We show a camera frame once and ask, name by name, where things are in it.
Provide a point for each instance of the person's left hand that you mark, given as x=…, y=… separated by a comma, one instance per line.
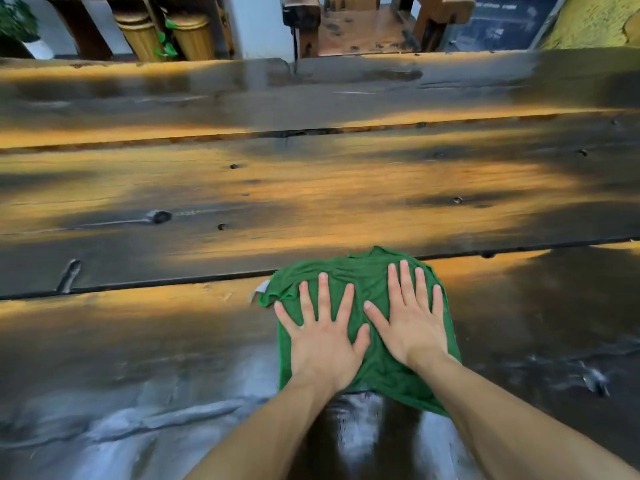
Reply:
x=320, y=347

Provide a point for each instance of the person's right hand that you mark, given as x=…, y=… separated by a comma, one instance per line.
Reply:
x=412, y=332

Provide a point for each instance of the person's right middle finger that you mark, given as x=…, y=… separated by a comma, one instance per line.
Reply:
x=407, y=284

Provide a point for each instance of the person's left thumb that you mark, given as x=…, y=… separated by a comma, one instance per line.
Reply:
x=363, y=341

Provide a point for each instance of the person's left little finger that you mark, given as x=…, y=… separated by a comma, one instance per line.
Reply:
x=286, y=314

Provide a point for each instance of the person's right little finger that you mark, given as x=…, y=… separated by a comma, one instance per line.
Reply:
x=437, y=302

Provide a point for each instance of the person's right thumb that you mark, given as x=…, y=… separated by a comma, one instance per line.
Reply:
x=376, y=316

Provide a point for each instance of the person's left middle finger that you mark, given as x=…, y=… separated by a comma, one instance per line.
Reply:
x=324, y=298

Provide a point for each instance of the green cleaning cloth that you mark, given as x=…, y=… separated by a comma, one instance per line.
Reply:
x=370, y=284

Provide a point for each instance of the person's right forearm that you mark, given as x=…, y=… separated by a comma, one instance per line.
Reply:
x=505, y=424

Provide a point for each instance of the person's left forearm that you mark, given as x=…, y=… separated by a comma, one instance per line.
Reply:
x=265, y=434

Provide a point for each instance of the wooden chair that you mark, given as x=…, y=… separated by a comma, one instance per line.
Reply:
x=370, y=27

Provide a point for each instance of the bamboo basket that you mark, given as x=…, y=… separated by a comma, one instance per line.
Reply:
x=192, y=34
x=137, y=34

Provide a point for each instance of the yellow cushion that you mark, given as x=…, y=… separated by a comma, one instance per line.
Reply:
x=592, y=22

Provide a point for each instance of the potted green plant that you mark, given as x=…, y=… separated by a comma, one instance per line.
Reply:
x=22, y=27

